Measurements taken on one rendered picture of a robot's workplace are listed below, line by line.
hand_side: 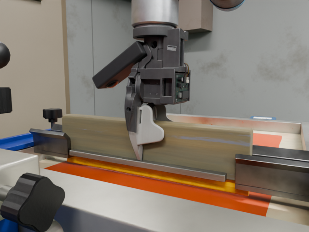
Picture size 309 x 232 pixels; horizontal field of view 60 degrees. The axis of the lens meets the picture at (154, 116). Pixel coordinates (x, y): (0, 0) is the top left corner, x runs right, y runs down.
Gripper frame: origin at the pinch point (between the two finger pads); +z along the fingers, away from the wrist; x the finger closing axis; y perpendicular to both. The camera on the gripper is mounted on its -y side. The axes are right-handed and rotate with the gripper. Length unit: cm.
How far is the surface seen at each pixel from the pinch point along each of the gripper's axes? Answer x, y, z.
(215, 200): -2.5, 13.8, 5.2
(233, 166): -1.5, 15.9, 0.1
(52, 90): 192, -234, 5
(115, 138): -1.5, -4.7, -1.7
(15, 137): -3.7, -28.8, 0.6
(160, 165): -2.8, 4.9, 1.4
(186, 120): 57, -13, 4
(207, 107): 312, -76, 27
